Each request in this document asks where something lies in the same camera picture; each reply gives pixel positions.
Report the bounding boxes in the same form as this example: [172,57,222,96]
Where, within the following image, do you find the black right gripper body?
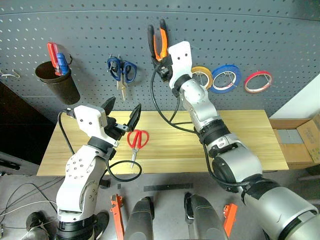
[156,55,175,85]

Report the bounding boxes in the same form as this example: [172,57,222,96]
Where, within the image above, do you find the silver wire pegboard hook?
[0,69,21,81]

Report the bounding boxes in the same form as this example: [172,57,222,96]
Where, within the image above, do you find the yellow tape roll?
[190,65,214,90]

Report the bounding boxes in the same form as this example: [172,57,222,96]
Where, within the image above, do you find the white floor cable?
[0,199,59,219]

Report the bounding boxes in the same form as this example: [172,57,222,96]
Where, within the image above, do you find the black floor strip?
[143,182,194,193]

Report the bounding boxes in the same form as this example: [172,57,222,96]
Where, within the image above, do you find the dark rounded robot leg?
[123,195,155,240]
[183,192,227,240]

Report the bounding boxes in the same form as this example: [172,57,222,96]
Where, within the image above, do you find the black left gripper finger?
[124,103,143,133]
[100,96,117,119]

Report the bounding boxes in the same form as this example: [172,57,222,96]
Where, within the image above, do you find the red handled screwdriver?
[47,42,62,76]

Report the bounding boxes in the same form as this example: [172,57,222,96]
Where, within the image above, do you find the black metal cup holder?
[34,60,82,106]

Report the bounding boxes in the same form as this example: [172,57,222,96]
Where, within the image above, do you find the grey metal pegboard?
[0,0,320,124]

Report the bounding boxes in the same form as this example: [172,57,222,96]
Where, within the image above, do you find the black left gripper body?
[103,117,131,142]

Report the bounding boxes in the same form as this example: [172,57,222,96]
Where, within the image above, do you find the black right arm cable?
[150,65,247,193]

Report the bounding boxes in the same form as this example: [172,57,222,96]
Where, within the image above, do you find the black floor cable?
[0,181,59,219]

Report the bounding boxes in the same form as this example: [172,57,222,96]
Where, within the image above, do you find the blue tape roll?
[208,64,242,95]

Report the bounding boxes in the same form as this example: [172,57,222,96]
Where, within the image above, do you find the red tape roll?
[243,70,274,95]

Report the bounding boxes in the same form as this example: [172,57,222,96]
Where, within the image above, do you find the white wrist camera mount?
[167,40,194,90]
[73,104,120,147]

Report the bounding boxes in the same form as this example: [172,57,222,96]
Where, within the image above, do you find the orange and black pliers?
[147,18,169,63]

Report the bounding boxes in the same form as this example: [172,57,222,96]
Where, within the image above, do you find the orange metal bracket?
[222,202,238,239]
[110,193,125,240]

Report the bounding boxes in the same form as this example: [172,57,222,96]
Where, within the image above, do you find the open brown cardboard box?
[268,117,320,171]

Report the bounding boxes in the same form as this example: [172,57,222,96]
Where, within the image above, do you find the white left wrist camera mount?
[73,104,120,147]

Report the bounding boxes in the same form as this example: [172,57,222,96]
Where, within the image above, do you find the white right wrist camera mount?
[167,40,194,90]

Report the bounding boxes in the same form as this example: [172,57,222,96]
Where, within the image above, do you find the printed cardboard box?
[296,119,320,165]

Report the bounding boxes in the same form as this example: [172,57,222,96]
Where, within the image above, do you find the blue handled screwdriver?
[55,52,70,76]

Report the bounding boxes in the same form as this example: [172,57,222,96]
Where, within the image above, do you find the blue handled scissors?
[107,55,138,101]

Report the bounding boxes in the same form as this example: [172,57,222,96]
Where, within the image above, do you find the red handled scissors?
[126,129,150,169]

